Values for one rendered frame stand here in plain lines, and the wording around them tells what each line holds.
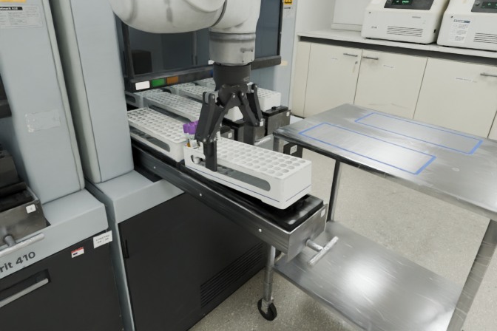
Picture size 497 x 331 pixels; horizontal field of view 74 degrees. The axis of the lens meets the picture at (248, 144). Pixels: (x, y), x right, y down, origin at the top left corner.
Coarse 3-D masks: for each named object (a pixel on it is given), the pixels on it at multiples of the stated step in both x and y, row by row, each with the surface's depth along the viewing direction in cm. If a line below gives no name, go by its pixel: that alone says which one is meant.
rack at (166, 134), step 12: (144, 108) 103; (132, 120) 92; (144, 120) 93; (156, 120) 94; (168, 120) 93; (132, 132) 94; (144, 132) 94; (156, 132) 85; (168, 132) 87; (180, 132) 87; (156, 144) 92; (168, 144) 92; (180, 144) 80; (180, 156) 81
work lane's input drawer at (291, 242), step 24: (144, 144) 90; (168, 168) 82; (192, 192) 77; (216, 192) 71; (240, 192) 72; (240, 216) 67; (264, 216) 64; (288, 216) 62; (312, 216) 64; (264, 240) 64; (288, 240) 60; (312, 240) 68; (336, 240) 66; (312, 264) 60
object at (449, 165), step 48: (336, 144) 93; (384, 144) 94; (432, 144) 95; (480, 144) 96; (336, 192) 144; (432, 192) 72; (480, 192) 71; (336, 288) 114; (384, 288) 115; (432, 288) 115
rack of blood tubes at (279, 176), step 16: (224, 144) 79; (240, 144) 78; (224, 160) 69; (240, 160) 68; (256, 160) 68; (272, 160) 67; (288, 160) 67; (304, 160) 66; (208, 176) 74; (224, 176) 70; (240, 176) 74; (256, 176) 63; (272, 176) 60; (288, 176) 60; (304, 176) 64; (272, 192) 62; (288, 192) 61; (304, 192) 65
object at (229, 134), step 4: (128, 104) 121; (128, 108) 122; (132, 108) 120; (136, 108) 118; (220, 128) 102; (224, 128) 102; (228, 128) 103; (220, 132) 101; (224, 132) 102; (228, 132) 103; (232, 132) 104; (220, 136) 101; (224, 136) 102; (228, 136) 103; (232, 136) 105
